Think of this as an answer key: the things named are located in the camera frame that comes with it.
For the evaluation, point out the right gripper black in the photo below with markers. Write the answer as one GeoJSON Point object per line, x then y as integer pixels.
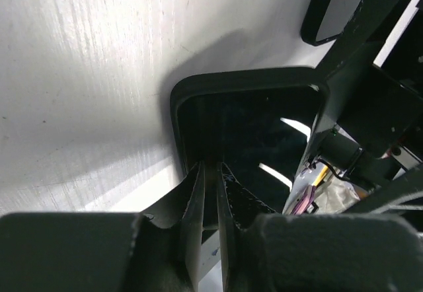
{"type": "Point", "coordinates": [365, 112]}

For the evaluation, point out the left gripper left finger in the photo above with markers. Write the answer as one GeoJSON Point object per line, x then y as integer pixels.
{"type": "Point", "coordinates": [157, 249]}

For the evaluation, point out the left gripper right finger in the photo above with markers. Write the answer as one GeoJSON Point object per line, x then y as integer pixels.
{"type": "Point", "coordinates": [262, 250]}

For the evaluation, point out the blue smartphone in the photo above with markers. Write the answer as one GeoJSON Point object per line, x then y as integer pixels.
{"type": "Point", "coordinates": [243, 129]}

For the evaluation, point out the black phone case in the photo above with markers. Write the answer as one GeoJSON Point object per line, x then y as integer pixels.
{"type": "Point", "coordinates": [326, 19]}
{"type": "Point", "coordinates": [240, 81]}

